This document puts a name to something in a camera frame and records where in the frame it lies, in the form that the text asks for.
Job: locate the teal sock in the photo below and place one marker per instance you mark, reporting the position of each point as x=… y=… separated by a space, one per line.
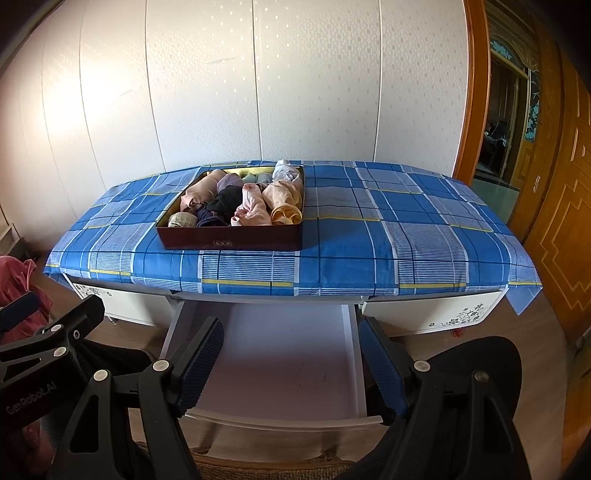
x=248 y=177

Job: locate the wooden door frame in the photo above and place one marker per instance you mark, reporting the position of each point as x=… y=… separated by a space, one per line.
x=475 y=92

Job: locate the white cabinet with floral print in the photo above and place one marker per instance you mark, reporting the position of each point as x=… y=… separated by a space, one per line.
x=138 y=309

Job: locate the dark box with gold lining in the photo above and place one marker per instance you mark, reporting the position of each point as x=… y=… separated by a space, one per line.
x=231 y=237

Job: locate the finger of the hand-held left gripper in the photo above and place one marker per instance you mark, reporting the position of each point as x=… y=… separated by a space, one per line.
x=21 y=309
x=83 y=314

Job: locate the pink patterned cloth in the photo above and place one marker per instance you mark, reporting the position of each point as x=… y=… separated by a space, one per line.
x=251 y=205

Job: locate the pink beige cloth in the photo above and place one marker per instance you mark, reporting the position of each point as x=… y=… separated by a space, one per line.
x=201 y=191

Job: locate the metal door latch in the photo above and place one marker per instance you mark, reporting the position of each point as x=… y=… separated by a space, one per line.
x=537 y=183

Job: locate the small red paper scrap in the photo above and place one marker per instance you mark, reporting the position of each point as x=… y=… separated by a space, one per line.
x=455 y=333

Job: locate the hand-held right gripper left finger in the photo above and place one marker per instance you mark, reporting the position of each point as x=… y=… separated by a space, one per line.
x=198 y=364

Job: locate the grey blue sock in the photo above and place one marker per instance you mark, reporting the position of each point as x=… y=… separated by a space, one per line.
x=264 y=177

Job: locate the black sock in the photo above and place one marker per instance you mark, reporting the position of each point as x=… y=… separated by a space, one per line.
x=224 y=201

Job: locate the blue plaid tablecloth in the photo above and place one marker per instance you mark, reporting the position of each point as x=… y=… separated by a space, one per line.
x=392 y=240

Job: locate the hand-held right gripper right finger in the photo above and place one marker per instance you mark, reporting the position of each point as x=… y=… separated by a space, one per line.
x=383 y=369

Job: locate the peach cloth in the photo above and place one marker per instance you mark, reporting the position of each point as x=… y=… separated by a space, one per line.
x=284 y=201

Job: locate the blue floral glass door panel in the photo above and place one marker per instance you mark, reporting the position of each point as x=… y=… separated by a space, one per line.
x=533 y=115

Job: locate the carved wooden door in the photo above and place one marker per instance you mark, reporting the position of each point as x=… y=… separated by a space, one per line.
x=563 y=221

